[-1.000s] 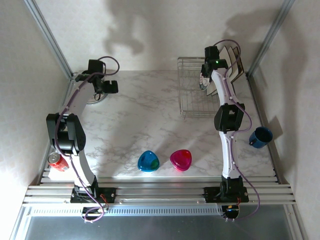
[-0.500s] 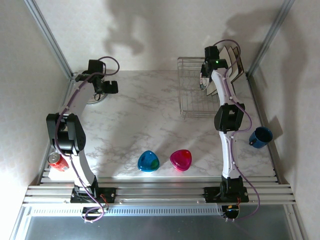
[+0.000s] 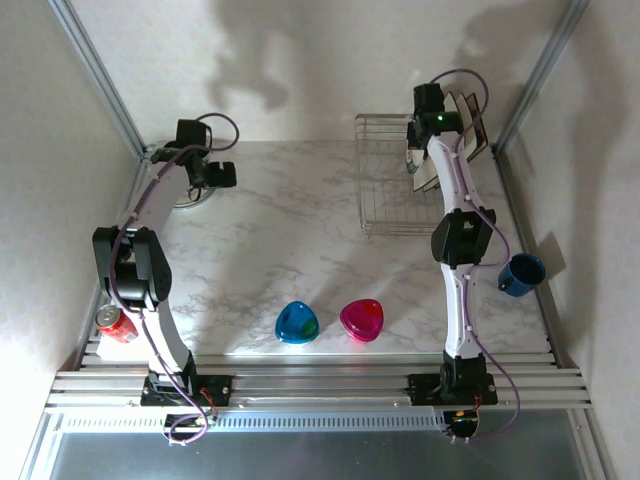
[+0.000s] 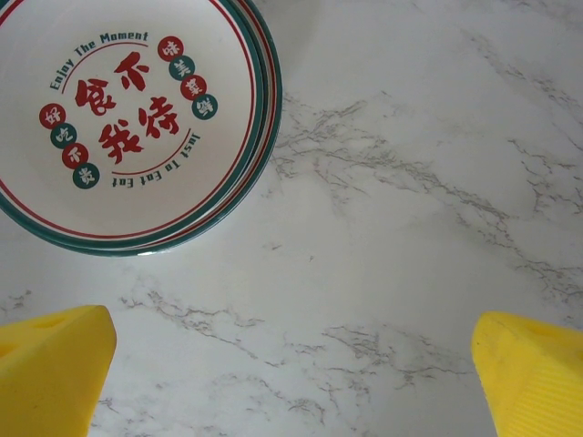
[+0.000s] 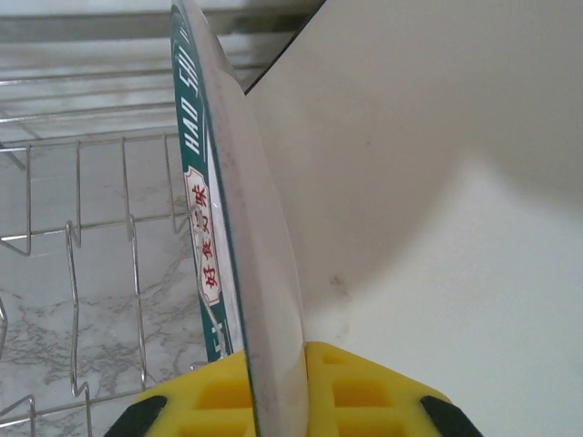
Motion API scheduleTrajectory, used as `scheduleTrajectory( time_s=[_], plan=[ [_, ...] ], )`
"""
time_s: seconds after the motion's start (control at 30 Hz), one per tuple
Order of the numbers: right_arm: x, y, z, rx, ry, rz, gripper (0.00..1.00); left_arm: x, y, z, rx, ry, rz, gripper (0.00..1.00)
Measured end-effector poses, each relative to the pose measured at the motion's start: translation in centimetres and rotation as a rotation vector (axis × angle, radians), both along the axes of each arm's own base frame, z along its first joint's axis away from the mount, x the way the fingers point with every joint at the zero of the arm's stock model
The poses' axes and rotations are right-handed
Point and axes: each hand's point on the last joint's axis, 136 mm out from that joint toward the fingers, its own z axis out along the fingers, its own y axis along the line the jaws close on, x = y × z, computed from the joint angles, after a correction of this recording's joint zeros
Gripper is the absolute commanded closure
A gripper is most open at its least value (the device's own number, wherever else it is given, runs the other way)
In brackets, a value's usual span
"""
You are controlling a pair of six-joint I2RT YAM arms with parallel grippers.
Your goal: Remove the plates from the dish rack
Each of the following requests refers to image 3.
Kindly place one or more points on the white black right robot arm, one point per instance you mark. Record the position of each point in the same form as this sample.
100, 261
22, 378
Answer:
457, 310

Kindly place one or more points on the blue enamel mug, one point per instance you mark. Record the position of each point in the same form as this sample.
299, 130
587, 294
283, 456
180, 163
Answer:
522, 272

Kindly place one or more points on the aluminium side rail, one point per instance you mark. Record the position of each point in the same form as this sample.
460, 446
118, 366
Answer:
512, 200
134, 180

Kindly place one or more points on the aluminium frame post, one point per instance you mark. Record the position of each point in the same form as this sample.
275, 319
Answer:
540, 75
100, 75

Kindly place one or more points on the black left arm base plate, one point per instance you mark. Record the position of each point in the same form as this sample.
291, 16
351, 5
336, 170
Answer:
220, 387

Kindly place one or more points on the round plate teal rim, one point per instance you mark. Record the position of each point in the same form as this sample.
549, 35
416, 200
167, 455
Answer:
412, 161

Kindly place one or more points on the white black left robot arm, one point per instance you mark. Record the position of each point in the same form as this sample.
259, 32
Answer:
160, 200

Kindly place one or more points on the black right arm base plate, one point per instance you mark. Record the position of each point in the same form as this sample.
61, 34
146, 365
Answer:
420, 387

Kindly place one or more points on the grey metal shelf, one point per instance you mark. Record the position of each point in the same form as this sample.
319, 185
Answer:
320, 457

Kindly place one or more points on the round plate orange sunburst print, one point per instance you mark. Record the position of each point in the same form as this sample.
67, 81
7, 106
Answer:
186, 202

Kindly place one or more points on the red soda can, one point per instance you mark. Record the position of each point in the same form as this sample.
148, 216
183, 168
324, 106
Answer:
117, 327

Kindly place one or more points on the blue translucent triangular container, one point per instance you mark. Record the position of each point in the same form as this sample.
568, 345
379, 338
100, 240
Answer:
295, 322

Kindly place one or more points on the pink translucent triangular container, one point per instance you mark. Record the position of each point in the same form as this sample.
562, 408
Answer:
362, 320

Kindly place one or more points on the aluminium extrusion base rails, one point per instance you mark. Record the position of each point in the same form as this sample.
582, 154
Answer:
320, 380

